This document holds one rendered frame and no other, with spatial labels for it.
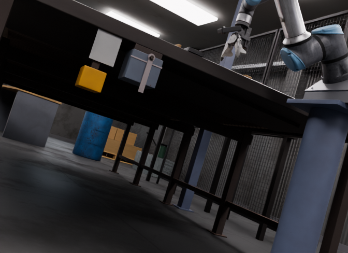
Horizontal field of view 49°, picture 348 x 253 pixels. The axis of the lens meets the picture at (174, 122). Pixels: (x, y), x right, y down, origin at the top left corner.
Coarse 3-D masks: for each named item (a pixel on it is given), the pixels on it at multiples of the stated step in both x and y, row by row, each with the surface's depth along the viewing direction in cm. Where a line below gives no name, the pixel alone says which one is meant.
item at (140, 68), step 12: (132, 48) 154; (144, 48) 153; (132, 60) 150; (144, 60) 152; (156, 60) 154; (120, 72) 157; (132, 72) 150; (144, 72) 151; (156, 72) 154; (144, 84) 152
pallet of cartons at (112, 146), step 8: (112, 128) 928; (112, 136) 930; (120, 136) 943; (128, 136) 955; (136, 136) 967; (112, 144) 888; (104, 152) 954; (112, 152) 890; (128, 152) 914; (120, 160) 941
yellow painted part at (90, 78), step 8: (96, 64) 148; (80, 72) 146; (88, 72) 143; (96, 72) 144; (80, 80) 142; (88, 80) 143; (96, 80) 144; (104, 80) 146; (88, 88) 143; (96, 88) 145
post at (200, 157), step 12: (240, 0) 407; (228, 36) 406; (228, 60) 398; (204, 132) 390; (204, 144) 390; (192, 156) 395; (204, 156) 391; (192, 168) 387; (192, 180) 387; (192, 192) 387; (180, 204) 385
